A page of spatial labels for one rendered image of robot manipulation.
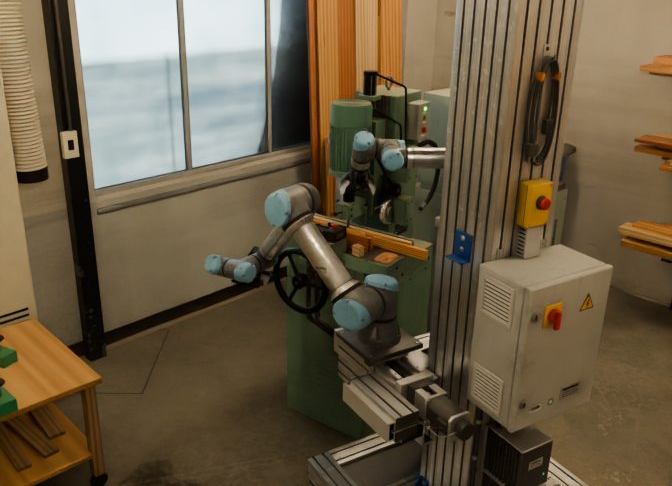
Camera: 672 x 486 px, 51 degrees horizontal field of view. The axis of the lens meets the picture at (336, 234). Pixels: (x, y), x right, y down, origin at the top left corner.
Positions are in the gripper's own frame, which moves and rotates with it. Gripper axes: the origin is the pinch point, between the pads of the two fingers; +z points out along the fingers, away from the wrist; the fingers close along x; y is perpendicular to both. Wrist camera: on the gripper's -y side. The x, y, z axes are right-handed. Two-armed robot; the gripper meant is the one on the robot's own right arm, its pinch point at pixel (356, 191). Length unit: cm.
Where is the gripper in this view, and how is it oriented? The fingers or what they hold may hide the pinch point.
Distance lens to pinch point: 289.6
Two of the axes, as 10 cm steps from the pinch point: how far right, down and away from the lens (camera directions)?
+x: 10.0, 0.0, 0.7
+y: 0.3, 8.3, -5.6
